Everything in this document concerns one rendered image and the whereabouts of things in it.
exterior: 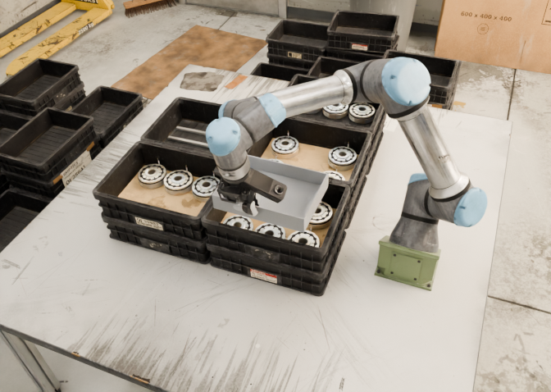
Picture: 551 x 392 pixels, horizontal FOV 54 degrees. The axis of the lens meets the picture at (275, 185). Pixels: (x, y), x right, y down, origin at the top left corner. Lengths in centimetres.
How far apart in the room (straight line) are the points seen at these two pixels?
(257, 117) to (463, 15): 326
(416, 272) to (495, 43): 285
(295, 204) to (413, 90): 44
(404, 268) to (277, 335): 44
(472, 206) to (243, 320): 75
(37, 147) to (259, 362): 176
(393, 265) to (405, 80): 63
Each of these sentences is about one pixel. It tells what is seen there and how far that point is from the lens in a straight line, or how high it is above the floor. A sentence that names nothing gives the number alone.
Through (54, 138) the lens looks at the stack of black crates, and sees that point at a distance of 297.
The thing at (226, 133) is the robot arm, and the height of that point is 142.
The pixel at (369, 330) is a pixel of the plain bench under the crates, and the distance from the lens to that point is 168.
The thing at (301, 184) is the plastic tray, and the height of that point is 105.
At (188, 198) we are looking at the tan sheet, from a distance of 189.
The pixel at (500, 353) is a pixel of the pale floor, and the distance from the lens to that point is 258.
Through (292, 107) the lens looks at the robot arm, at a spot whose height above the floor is 133.
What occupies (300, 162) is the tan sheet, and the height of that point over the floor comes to 83.
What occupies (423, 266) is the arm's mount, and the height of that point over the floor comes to 80.
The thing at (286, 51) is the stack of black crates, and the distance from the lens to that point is 354.
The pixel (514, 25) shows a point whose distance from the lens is 434.
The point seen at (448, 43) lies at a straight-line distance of 437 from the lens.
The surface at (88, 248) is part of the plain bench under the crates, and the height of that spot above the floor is 70.
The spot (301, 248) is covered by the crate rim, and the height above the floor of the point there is 93.
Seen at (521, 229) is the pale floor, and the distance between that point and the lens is 308.
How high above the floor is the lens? 211
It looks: 42 degrees down
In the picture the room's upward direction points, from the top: 4 degrees counter-clockwise
